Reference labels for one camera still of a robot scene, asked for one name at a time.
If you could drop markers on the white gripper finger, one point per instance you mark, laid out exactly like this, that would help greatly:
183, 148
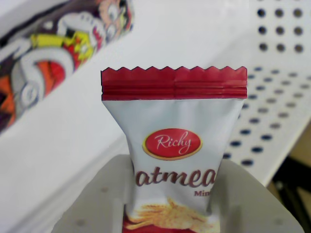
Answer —
102, 194
243, 206

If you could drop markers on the small red white oatmeal candy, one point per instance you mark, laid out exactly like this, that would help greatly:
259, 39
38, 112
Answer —
175, 116

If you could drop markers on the white perforated plastic tray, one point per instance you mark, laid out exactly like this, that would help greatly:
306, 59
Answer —
182, 36

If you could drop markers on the purple cartoon snack stick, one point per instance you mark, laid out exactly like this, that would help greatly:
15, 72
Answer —
48, 63

